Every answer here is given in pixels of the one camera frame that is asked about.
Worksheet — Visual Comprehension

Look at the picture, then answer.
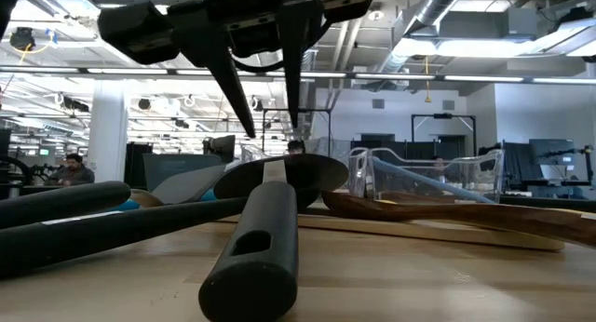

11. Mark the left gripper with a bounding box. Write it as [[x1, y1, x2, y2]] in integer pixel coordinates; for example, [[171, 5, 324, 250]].
[[179, 0, 379, 140]]

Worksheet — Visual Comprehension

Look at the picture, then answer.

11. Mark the small blue spoon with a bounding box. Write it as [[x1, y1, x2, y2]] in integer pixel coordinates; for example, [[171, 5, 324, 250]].
[[110, 188, 219, 213]]

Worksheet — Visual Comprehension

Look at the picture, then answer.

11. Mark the black wide round turner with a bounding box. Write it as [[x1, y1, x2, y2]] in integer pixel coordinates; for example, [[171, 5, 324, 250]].
[[197, 153, 350, 322]]

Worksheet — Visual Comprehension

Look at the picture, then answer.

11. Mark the slotted light wooden spatula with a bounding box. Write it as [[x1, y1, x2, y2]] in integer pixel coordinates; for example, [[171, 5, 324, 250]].
[[223, 213, 565, 252]]

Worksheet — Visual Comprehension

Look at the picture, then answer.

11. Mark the black rectangular spatula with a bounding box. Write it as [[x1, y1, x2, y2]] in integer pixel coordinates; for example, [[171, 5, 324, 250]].
[[0, 163, 229, 231]]

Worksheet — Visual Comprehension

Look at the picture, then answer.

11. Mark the brown wooden spoon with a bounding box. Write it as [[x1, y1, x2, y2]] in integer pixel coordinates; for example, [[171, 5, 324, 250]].
[[320, 190, 596, 248]]

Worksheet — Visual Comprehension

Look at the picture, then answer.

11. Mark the dark computer monitor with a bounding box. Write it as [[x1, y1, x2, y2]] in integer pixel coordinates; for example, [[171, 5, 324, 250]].
[[202, 134, 237, 158], [528, 138, 576, 168]]

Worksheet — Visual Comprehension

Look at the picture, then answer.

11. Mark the black panel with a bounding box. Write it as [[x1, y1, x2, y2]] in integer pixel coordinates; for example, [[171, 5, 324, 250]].
[[124, 141, 154, 177]]

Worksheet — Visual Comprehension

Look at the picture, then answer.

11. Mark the white building column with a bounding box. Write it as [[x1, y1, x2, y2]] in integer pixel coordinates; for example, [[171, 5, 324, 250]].
[[86, 78, 131, 182]]

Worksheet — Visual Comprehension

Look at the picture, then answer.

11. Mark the black ceiling device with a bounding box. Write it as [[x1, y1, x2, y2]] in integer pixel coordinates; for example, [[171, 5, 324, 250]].
[[8, 26, 37, 52]]

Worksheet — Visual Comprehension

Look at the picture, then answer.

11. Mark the long ceiling light strip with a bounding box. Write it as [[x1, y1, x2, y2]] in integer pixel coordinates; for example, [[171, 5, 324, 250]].
[[0, 64, 596, 85]]

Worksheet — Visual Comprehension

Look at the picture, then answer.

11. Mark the clear plastic bin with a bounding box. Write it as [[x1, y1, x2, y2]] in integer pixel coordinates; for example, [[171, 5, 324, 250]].
[[346, 147, 505, 205]]

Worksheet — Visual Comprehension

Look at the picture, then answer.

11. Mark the black curtain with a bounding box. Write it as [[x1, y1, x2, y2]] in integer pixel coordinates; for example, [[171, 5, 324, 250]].
[[500, 141, 532, 192]]

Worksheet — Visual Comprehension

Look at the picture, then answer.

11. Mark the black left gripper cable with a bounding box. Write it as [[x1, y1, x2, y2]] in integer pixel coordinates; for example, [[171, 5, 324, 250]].
[[230, 49, 283, 74]]

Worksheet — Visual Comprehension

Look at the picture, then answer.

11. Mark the yellow hanging cord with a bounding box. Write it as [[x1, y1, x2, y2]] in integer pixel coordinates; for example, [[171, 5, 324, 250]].
[[422, 55, 433, 104]]

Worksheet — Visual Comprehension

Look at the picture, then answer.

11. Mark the black metal frame stand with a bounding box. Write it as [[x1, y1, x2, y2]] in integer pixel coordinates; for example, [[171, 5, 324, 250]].
[[411, 112, 478, 155]]

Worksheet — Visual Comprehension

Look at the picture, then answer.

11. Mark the black metal table frame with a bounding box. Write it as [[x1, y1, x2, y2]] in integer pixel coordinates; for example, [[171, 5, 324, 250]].
[[497, 195, 596, 210]]

